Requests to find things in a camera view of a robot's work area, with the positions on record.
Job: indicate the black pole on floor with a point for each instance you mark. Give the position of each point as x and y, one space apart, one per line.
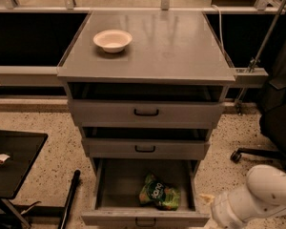
68 204

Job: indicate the green rice chip bag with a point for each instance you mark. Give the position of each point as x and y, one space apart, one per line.
163 196

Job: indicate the white paper bowl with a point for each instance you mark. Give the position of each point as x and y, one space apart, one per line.
112 41

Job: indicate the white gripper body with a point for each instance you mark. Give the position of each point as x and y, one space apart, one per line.
219 208

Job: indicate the metal diagonal rod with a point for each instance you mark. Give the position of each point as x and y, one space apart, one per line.
249 71

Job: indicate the small white red tag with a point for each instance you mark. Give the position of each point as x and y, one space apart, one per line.
4 158

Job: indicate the grey top drawer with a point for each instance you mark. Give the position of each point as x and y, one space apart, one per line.
145 105

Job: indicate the grey metal rail frame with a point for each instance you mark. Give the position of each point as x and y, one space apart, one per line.
29 76

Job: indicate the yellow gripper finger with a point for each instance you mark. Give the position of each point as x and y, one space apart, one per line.
207 198

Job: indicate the black office chair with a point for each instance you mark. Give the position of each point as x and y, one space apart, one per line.
272 106

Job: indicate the black small side table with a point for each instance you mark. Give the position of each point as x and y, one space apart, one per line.
23 149

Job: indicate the grey bottom drawer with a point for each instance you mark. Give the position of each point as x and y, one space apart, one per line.
115 200

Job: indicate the grey middle drawer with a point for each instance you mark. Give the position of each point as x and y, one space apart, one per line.
150 143

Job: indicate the grey drawer cabinet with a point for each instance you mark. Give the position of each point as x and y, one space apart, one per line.
176 47

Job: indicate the grey drawer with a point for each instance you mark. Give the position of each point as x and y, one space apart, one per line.
150 143
145 105
115 200

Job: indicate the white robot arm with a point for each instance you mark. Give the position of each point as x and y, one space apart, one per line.
261 196

